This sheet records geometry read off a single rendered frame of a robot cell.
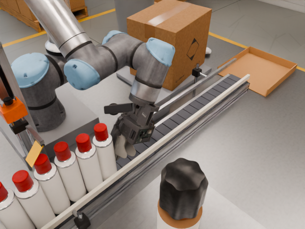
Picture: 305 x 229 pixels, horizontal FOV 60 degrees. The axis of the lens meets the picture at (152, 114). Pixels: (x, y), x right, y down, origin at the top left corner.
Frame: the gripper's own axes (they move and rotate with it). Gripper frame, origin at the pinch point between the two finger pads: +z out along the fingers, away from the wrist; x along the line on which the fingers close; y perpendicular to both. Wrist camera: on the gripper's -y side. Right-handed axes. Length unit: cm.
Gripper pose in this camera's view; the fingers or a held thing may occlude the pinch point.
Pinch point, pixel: (115, 155)
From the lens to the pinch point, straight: 80.1
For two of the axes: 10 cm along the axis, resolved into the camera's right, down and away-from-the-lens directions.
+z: -3.5, 8.8, 3.2
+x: 6.2, -0.4, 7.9
